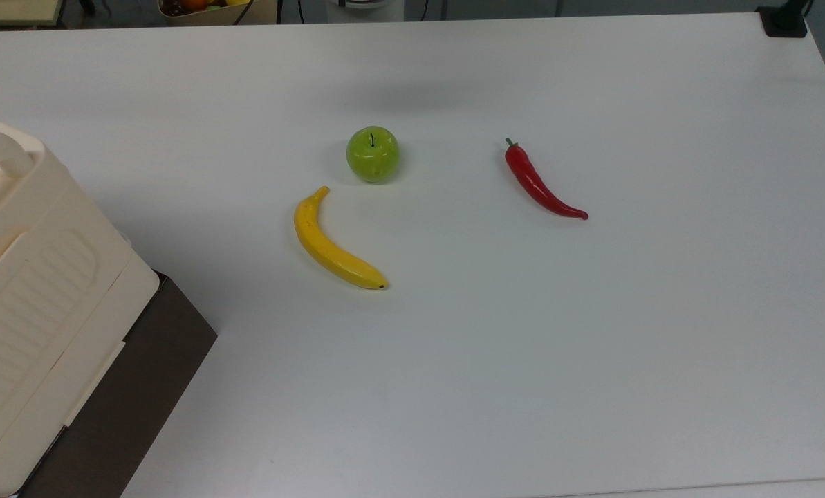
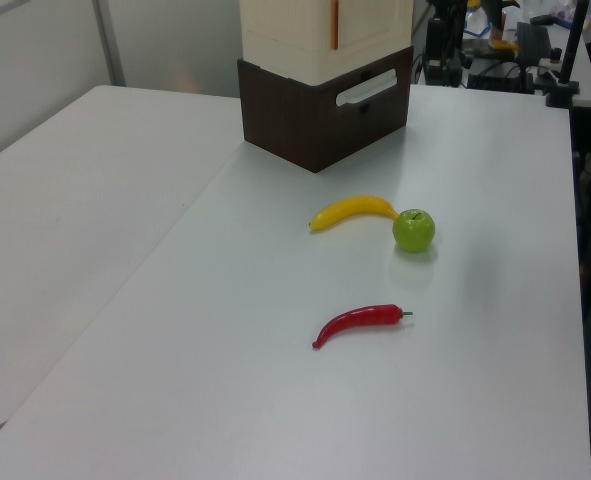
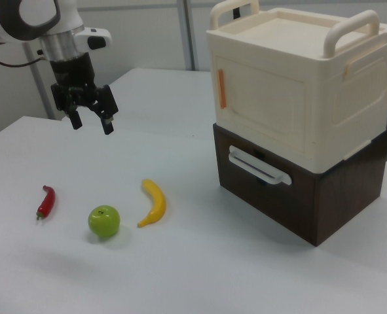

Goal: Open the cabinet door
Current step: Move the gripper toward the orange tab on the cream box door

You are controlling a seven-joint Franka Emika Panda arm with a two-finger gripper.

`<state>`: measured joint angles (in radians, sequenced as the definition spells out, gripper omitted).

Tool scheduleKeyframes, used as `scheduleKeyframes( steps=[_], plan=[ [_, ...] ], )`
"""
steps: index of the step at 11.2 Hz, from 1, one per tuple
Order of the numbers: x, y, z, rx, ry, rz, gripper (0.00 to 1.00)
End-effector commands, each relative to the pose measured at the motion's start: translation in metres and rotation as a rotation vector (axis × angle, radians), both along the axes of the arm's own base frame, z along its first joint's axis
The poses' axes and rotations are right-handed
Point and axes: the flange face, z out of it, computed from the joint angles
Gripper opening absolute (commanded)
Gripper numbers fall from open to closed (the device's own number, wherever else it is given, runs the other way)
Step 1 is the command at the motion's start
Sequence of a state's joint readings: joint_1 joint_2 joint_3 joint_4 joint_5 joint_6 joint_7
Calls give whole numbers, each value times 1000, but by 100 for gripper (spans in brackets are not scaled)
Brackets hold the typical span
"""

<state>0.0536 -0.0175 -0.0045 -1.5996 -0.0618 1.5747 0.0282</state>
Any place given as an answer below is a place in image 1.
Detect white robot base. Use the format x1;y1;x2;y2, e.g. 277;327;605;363
325;0;405;24

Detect cream cabinet body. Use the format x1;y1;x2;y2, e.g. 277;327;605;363
0;109;131;305

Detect yellow toy banana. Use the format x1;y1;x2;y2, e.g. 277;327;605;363
293;185;389;291

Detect green toy apple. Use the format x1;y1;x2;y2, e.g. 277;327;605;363
346;125;400;185

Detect red toy chili pepper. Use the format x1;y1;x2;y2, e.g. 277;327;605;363
504;138;590;221

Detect dark brown drawer box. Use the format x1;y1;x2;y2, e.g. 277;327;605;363
19;270;219;498

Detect fruit basket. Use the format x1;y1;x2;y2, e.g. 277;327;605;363
157;0;255;27

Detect yellowish board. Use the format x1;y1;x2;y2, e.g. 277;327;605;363
0;0;65;28

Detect black table clamp mount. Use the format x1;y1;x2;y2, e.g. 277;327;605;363
756;0;813;39

